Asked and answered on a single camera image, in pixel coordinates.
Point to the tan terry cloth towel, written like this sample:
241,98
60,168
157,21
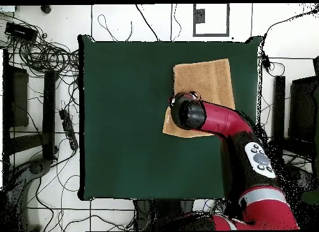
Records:
204,77

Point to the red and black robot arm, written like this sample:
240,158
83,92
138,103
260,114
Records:
249,167

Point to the flat black box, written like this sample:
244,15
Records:
20,31

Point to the dark green table cloth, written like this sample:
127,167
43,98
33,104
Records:
124,142

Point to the long black power strip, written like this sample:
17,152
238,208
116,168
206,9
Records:
68,128

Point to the black upright bar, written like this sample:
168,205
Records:
279,104

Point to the black metal stand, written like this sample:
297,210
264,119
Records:
159,214

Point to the black T-shaped floor stand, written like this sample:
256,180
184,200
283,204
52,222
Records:
49,104

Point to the dark cabinet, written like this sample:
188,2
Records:
302,104

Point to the dark brown box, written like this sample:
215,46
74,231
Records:
20,97

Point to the small round black object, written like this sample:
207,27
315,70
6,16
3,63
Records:
45,9

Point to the dark green object on floor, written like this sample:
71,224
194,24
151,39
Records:
311,197

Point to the grey chair base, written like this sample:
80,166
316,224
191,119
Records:
17,192

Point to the grey rectangular floor frame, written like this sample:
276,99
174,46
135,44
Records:
210,35

